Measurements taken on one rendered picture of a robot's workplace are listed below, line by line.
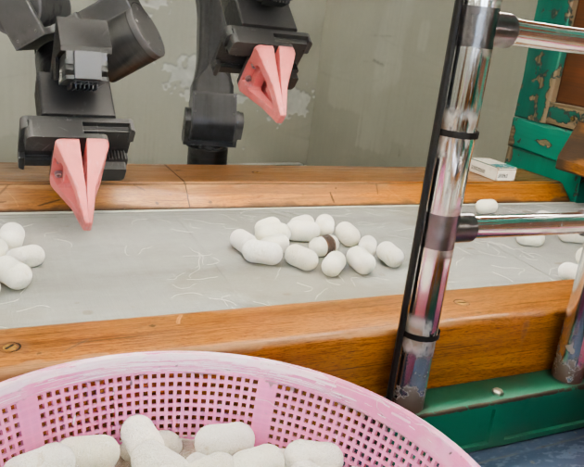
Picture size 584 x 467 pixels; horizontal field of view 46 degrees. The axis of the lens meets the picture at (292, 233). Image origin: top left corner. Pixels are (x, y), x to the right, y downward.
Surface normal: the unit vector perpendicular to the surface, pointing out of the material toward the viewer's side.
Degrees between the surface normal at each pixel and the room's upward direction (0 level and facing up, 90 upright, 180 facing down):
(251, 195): 45
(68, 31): 40
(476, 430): 90
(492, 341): 90
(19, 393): 75
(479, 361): 90
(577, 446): 0
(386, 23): 90
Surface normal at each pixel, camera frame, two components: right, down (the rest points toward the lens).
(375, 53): -0.86, 0.05
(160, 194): 0.38, -0.44
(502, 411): 0.43, 0.32
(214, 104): 0.25, -0.11
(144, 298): 0.11, -0.95
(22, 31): -0.13, 0.29
